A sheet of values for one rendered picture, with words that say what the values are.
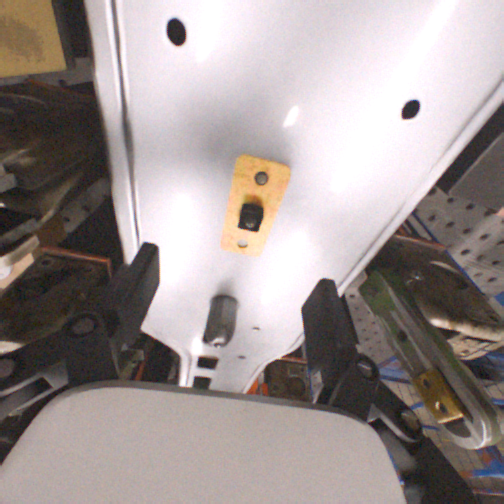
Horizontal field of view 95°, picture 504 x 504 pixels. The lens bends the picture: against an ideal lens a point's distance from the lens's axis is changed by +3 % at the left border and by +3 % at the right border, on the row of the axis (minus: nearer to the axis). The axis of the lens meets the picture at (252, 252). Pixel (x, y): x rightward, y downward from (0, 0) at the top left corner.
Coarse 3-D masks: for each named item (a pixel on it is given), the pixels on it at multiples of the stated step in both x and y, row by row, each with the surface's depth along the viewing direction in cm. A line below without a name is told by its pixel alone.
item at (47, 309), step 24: (96, 216) 35; (72, 240) 31; (96, 240) 32; (48, 264) 27; (72, 264) 28; (96, 264) 29; (120, 264) 33; (24, 288) 25; (48, 288) 25; (72, 288) 26; (0, 312) 22; (24, 312) 23; (48, 312) 23; (72, 312) 24; (0, 336) 21; (24, 336) 21
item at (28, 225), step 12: (0, 180) 11; (12, 180) 12; (0, 192) 12; (0, 216) 13; (12, 216) 13; (24, 216) 14; (0, 228) 13; (12, 228) 13; (24, 228) 13; (0, 240) 12; (12, 240) 13
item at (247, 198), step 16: (240, 160) 15; (256, 160) 15; (240, 176) 16; (272, 176) 16; (288, 176) 16; (240, 192) 17; (256, 192) 16; (272, 192) 16; (240, 208) 17; (256, 208) 17; (272, 208) 17; (224, 224) 18; (240, 224) 17; (256, 224) 17; (272, 224) 18; (224, 240) 20; (256, 240) 19; (256, 256) 21
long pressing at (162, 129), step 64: (128, 0) 11; (192, 0) 11; (256, 0) 11; (320, 0) 10; (384, 0) 10; (448, 0) 10; (128, 64) 12; (192, 64) 12; (256, 64) 12; (320, 64) 12; (384, 64) 12; (448, 64) 12; (128, 128) 14; (192, 128) 14; (256, 128) 14; (320, 128) 14; (384, 128) 14; (448, 128) 14; (128, 192) 17; (192, 192) 17; (320, 192) 17; (384, 192) 16; (128, 256) 21; (192, 256) 21; (320, 256) 21; (192, 320) 29; (256, 320) 28; (192, 384) 44
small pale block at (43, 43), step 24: (0, 0) 8; (24, 0) 9; (48, 0) 10; (72, 0) 11; (0, 24) 8; (24, 24) 9; (48, 24) 10; (72, 24) 12; (168, 24) 22; (0, 48) 8; (24, 48) 9; (48, 48) 10; (72, 48) 11; (0, 72) 9; (24, 72) 9
